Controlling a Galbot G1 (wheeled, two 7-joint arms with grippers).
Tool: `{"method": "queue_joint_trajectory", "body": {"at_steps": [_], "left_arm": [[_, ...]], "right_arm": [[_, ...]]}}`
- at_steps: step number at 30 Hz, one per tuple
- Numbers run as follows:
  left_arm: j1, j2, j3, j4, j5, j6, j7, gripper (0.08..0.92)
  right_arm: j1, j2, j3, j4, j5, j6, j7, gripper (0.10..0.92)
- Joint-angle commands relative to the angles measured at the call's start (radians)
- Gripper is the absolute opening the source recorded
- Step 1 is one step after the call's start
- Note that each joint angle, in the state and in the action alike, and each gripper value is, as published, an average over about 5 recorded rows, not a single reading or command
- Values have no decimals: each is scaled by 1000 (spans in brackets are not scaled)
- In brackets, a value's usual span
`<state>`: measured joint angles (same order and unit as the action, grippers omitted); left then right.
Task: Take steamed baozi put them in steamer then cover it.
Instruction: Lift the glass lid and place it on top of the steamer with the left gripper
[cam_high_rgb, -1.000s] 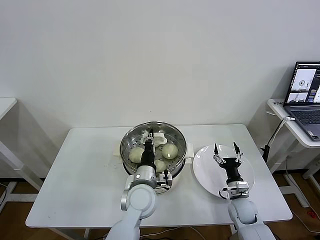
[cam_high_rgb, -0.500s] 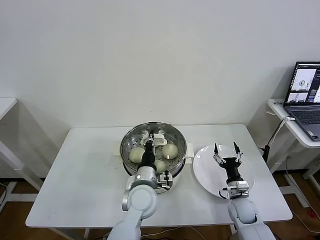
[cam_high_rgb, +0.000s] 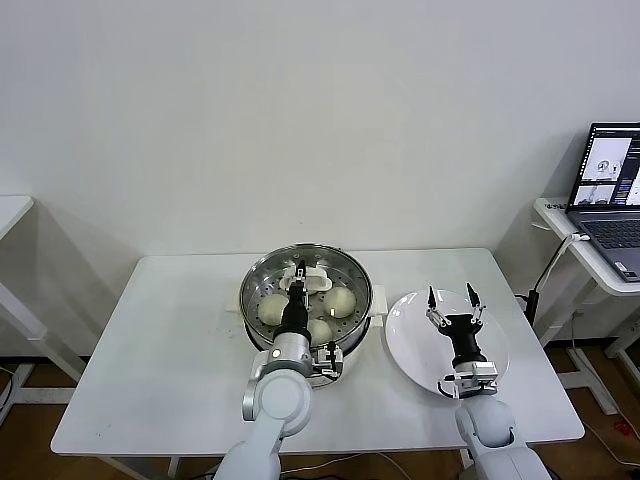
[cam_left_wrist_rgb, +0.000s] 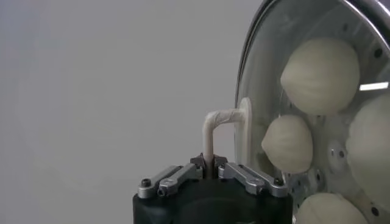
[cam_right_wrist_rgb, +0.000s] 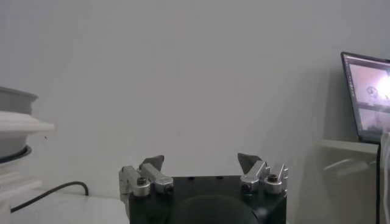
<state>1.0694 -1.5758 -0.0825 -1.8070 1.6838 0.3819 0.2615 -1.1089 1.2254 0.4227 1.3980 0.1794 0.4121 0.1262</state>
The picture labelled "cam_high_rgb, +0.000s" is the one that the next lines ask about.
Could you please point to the grey open laptop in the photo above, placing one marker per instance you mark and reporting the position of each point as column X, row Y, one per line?
column 607, row 165

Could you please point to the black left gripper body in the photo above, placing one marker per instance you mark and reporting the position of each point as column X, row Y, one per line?
column 296, row 315

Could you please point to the stainless steel steamer basket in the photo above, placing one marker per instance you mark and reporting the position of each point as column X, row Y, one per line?
column 357, row 333

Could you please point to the small red floor object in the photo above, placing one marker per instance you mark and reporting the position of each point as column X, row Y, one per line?
column 622, row 428

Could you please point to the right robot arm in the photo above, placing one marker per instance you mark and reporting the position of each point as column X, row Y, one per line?
column 495, row 430

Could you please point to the white round plate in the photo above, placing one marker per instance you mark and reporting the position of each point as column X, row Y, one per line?
column 410, row 340

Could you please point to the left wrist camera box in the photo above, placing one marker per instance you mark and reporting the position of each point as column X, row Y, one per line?
column 329, row 364

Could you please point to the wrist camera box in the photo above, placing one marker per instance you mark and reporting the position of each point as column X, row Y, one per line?
column 477, row 380
column 329, row 364

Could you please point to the white empty side table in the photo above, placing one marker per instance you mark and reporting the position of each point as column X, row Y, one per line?
column 15, row 210

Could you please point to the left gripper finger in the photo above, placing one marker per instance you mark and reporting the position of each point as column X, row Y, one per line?
column 301, row 270
column 294, row 287

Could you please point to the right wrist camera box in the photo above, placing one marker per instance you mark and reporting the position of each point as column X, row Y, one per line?
column 477, row 380

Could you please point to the white laptop side table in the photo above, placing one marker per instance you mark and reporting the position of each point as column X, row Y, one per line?
column 560, row 220

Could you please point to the white electric cooker base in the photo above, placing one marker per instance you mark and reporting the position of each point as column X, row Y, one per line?
column 380, row 300

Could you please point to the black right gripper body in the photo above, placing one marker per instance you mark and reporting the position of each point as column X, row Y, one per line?
column 462, row 340

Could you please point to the white steamed baozi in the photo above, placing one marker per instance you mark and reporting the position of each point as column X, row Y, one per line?
column 272, row 309
column 340, row 303
column 321, row 330

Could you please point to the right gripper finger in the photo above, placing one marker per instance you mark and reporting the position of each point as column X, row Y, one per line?
column 477, row 312
column 432, row 312

